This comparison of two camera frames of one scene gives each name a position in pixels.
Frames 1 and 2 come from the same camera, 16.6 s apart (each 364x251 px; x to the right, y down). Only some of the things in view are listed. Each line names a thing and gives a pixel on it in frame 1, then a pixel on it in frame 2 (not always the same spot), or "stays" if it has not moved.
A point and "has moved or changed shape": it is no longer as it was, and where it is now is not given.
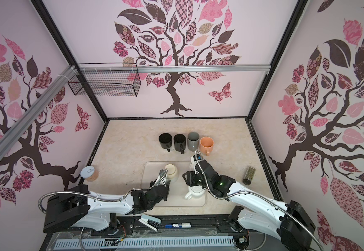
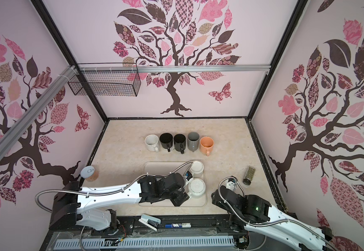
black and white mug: x=165 y=140 stays
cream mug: x=172 y=172 has moved or changed shape
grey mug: x=193 y=138 stays
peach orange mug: x=206 y=145 stays
